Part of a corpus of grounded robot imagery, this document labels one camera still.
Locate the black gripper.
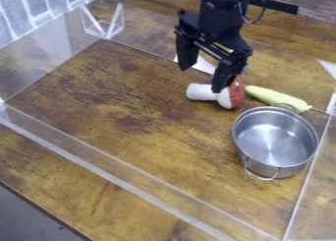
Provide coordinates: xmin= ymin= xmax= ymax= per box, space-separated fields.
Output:
xmin=174 ymin=8 xmax=251 ymax=93

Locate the plush brown white mushroom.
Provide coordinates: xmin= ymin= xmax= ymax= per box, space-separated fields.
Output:
xmin=186 ymin=79 xmax=243 ymax=110

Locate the silver metal pot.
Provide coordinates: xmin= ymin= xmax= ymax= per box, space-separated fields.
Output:
xmin=231 ymin=105 xmax=318 ymax=181

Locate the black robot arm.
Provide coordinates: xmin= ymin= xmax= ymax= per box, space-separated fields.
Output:
xmin=174 ymin=0 xmax=253 ymax=93

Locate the black bar in background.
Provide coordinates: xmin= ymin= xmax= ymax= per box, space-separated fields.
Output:
xmin=249 ymin=0 xmax=297 ymax=15

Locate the spoon with green handle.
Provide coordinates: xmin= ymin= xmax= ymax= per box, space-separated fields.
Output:
xmin=242 ymin=85 xmax=313 ymax=115

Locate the black cable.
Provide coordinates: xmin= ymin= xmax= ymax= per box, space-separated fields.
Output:
xmin=237 ymin=0 xmax=267 ymax=26

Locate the clear acrylic triangular bracket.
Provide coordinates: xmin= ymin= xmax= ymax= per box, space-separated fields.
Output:
xmin=81 ymin=3 xmax=125 ymax=39

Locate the clear acrylic enclosure wall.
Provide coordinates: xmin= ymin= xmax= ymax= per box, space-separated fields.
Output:
xmin=0 ymin=0 xmax=336 ymax=241

